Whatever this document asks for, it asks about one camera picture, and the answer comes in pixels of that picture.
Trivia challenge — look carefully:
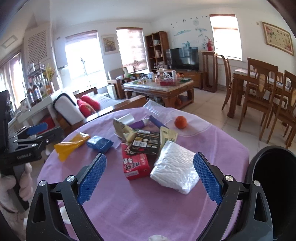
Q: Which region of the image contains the yellow snack wrapper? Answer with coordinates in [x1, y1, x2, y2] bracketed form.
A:
[54, 132, 91, 162]

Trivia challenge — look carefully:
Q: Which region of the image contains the blue snack packet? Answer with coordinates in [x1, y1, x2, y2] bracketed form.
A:
[86, 136, 113, 154]

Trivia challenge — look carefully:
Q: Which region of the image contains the white plastic bag packet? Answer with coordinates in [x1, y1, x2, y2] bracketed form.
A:
[150, 141, 199, 195]

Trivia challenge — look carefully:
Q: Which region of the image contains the beige snack bag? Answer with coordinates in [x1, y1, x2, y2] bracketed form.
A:
[113, 118, 137, 143]

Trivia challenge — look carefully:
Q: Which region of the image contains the red cartoon milk carton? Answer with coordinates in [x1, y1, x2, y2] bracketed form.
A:
[121, 143, 151, 181]

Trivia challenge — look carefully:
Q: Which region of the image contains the purple tube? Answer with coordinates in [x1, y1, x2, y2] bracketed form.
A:
[129, 118, 149, 129]

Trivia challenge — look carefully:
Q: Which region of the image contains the black barcode package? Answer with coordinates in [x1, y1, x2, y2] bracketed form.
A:
[130, 130, 160, 155]

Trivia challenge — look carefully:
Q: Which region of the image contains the beige green sachet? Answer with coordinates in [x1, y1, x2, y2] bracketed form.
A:
[160, 126, 178, 149]

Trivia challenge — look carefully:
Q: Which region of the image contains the orange tangerine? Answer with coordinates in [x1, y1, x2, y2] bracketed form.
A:
[174, 116, 187, 129]

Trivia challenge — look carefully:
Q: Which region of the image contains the black trash bin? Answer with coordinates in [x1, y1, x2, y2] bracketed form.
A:
[245, 146, 295, 240]

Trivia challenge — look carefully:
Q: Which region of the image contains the left white gloved hand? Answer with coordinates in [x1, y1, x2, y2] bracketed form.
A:
[1, 163, 33, 213]

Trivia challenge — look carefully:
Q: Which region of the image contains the white shelf unit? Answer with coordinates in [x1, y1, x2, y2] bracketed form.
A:
[8, 89, 62, 134]

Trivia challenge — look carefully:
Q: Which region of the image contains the white sofa cushion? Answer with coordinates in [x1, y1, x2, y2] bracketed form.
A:
[53, 92, 85, 125]

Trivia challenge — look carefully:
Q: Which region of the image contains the red cushion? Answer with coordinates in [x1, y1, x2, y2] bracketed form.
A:
[77, 95, 100, 118]

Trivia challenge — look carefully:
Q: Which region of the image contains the purple tablecloth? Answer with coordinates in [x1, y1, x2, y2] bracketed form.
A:
[36, 106, 250, 241]

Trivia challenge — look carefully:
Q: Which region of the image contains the wooden dining chair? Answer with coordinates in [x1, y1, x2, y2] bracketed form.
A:
[266, 70, 295, 149]
[238, 58, 278, 140]

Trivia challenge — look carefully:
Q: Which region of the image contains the wooden dining chair near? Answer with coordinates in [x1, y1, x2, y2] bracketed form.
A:
[238, 58, 278, 140]

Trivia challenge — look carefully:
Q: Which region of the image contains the clear plastic tray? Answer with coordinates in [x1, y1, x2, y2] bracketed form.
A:
[143, 100, 166, 117]

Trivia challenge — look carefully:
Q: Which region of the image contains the wooden dining table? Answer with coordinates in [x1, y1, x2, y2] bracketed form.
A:
[227, 59, 295, 126]

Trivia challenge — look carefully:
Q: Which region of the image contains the wooden coffee table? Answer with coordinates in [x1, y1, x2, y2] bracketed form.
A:
[123, 80, 194, 109]

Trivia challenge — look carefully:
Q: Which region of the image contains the wooden bookshelf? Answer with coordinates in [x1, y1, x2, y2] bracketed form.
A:
[145, 31, 169, 73]

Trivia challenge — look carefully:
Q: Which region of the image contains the tall wooden stand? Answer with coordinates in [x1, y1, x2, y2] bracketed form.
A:
[202, 51, 218, 92]

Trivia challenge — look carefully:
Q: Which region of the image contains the black television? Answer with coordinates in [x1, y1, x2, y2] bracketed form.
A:
[166, 47, 199, 71]

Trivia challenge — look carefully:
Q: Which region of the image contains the framed flower painting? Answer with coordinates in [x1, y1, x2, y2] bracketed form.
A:
[262, 22, 294, 56]

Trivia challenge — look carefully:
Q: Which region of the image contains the sunflower picture frame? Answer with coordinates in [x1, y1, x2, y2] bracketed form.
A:
[101, 34, 118, 55]

